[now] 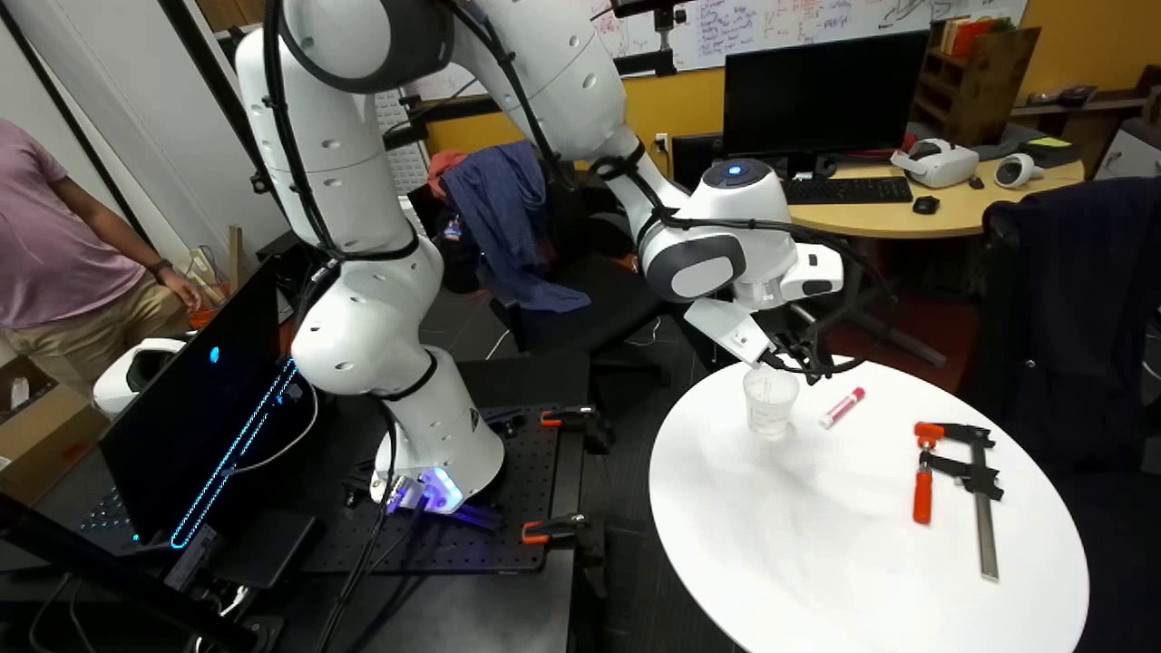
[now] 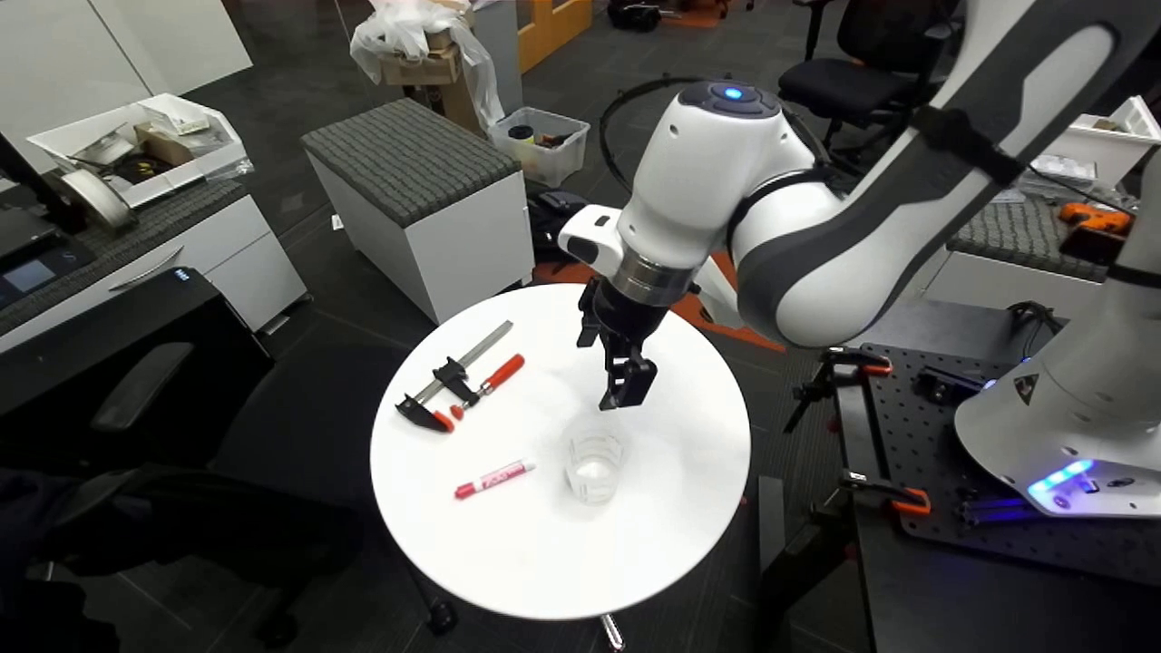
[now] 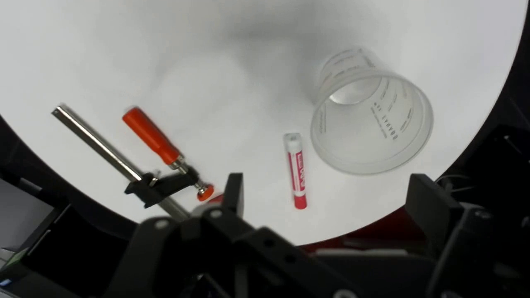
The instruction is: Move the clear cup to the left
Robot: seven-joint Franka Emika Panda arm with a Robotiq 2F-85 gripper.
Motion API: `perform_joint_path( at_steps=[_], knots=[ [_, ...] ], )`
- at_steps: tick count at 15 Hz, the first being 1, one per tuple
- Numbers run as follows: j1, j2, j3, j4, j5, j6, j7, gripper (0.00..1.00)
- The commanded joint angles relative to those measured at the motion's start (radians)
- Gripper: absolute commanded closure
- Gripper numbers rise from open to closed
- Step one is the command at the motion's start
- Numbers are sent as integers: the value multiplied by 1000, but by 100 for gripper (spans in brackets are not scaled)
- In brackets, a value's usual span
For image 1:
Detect blue glowing light strip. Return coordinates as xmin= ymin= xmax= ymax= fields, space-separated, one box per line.
xmin=168 ymin=356 xmax=303 ymax=554

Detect blue cloth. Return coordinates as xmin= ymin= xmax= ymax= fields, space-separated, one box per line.
xmin=430 ymin=141 xmax=597 ymax=318

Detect round wooden desk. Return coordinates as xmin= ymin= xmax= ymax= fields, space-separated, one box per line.
xmin=785 ymin=149 xmax=1088 ymax=366

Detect black computer case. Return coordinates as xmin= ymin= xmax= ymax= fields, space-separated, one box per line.
xmin=32 ymin=259 xmax=321 ymax=594

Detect white VR controller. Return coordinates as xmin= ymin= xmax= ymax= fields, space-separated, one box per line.
xmin=991 ymin=149 xmax=1045 ymax=193
xmin=92 ymin=336 xmax=191 ymax=421

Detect orange black bar clamp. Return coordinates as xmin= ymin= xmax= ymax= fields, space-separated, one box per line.
xmin=910 ymin=418 xmax=1008 ymax=584

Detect black keyboard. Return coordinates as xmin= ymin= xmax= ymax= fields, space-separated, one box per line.
xmin=785 ymin=176 xmax=915 ymax=205

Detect wooden shelf box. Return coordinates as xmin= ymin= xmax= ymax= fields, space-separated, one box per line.
xmin=915 ymin=18 xmax=1041 ymax=149

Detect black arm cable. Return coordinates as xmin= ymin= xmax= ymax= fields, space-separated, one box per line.
xmin=259 ymin=0 xmax=873 ymax=390

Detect clear plastic cup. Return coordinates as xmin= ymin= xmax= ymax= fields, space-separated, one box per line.
xmin=740 ymin=361 xmax=804 ymax=442

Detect black office chair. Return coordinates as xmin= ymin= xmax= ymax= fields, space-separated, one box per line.
xmin=975 ymin=176 xmax=1161 ymax=480

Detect whiteboard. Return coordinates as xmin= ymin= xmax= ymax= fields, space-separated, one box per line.
xmin=590 ymin=0 xmax=1031 ymax=75

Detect person in pink shirt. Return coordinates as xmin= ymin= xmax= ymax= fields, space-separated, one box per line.
xmin=0 ymin=112 xmax=209 ymax=390

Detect black computer monitor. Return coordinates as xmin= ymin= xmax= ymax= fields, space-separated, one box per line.
xmin=722 ymin=28 xmax=931 ymax=171

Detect red marker pen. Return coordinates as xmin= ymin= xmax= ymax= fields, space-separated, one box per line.
xmin=819 ymin=384 xmax=871 ymax=430

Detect orange black table clamp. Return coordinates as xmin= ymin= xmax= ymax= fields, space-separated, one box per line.
xmin=538 ymin=404 xmax=606 ymax=436
xmin=517 ymin=510 xmax=590 ymax=548

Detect black stand pole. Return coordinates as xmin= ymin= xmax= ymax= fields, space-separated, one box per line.
xmin=157 ymin=0 xmax=269 ymax=193

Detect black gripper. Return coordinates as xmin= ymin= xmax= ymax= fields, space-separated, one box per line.
xmin=754 ymin=300 xmax=840 ymax=387

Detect black breadboard table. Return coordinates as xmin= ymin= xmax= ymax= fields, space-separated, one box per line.
xmin=300 ymin=349 xmax=597 ymax=653

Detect cardboard box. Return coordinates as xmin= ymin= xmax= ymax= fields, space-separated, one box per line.
xmin=0 ymin=349 xmax=106 ymax=502

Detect white VR headset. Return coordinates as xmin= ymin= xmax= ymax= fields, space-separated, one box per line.
xmin=885 ymin=133 xmax=982 ymax=193

